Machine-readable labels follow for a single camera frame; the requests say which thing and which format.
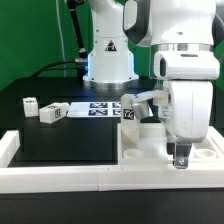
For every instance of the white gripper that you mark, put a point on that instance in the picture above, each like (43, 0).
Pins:
(186, 116)

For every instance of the white square table top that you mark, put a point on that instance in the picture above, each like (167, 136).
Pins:
(150, 147)

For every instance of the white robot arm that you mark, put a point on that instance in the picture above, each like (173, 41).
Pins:
(179, 32)

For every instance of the white U-shaped obstacle fence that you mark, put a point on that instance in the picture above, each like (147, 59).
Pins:
(99, 177)

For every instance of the white marker sheet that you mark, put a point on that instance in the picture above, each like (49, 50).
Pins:
(94, 109)

